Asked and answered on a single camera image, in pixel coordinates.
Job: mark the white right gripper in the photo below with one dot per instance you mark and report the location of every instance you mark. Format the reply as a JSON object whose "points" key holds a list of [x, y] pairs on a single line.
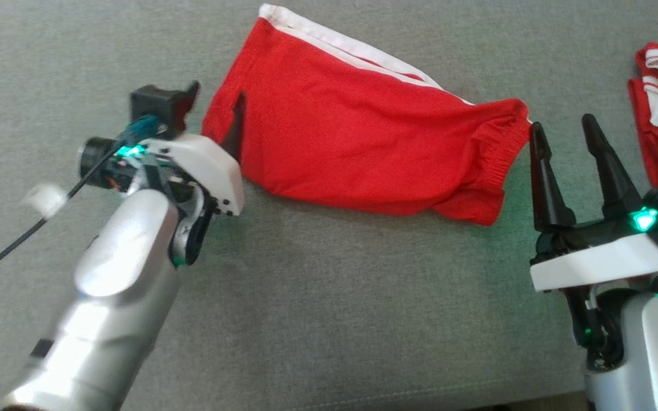
{"points": [[603, 262]]}

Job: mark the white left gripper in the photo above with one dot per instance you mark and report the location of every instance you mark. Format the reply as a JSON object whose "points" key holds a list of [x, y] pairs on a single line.
{"points": [[203, 165]]}

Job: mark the red shorts white stripe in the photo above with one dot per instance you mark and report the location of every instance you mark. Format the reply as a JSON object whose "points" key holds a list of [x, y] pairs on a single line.
{"points": [[363, 125]]}

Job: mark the large grey sofa seat cushion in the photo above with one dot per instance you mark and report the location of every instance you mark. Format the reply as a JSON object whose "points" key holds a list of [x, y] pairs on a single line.
{"points": [[334, 314]]}

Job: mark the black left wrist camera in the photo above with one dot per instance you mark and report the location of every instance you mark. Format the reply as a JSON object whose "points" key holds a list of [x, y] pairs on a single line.
{"points": [[157, 108]]}

